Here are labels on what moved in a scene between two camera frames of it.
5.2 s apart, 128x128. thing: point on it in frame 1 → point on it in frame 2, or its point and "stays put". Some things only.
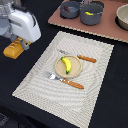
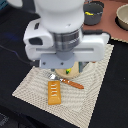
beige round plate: (61, 66) stays put
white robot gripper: (20, 24) → (61, 50)
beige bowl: (121, 17) stays put
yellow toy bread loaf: (15, 49) → (54, 92)
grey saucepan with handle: (96, 8) stays put
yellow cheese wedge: (88, 13) stays put
